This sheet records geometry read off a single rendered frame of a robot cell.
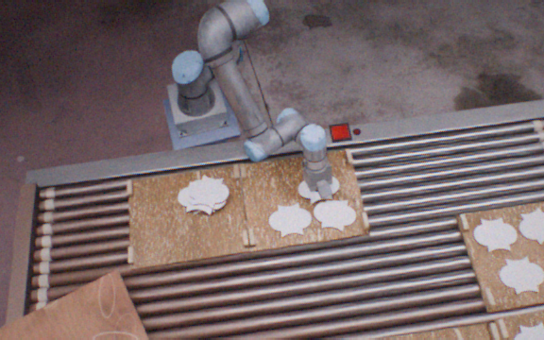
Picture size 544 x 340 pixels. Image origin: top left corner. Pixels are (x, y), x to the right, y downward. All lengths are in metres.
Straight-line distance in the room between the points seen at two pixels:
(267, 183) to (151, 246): 0.47
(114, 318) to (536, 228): 1.41
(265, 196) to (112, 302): 0.63
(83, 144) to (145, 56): 0.75
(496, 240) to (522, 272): 0.13
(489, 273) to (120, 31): 2.95
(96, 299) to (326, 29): 2.58
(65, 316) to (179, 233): 0.46
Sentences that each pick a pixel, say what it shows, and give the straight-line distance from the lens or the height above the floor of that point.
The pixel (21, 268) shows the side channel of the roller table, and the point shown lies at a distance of 2.13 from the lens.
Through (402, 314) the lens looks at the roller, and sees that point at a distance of 1.91.
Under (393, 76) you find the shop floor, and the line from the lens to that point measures 3.66.
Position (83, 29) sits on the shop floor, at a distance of 4.21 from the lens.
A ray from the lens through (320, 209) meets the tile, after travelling 2.01.
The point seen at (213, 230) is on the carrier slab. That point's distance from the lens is 2.00.
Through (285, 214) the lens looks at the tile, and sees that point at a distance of 2.00.
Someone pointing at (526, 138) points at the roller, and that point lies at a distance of 2.36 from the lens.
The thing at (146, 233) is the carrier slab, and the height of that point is 0.94.
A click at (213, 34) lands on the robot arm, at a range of 1.73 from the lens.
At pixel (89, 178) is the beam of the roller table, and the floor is 0.91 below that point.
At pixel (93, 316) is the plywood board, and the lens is 1.87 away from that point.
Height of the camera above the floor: 2.71
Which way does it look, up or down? 57 degrees down
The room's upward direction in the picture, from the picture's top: 5 degrees counter-clockwise
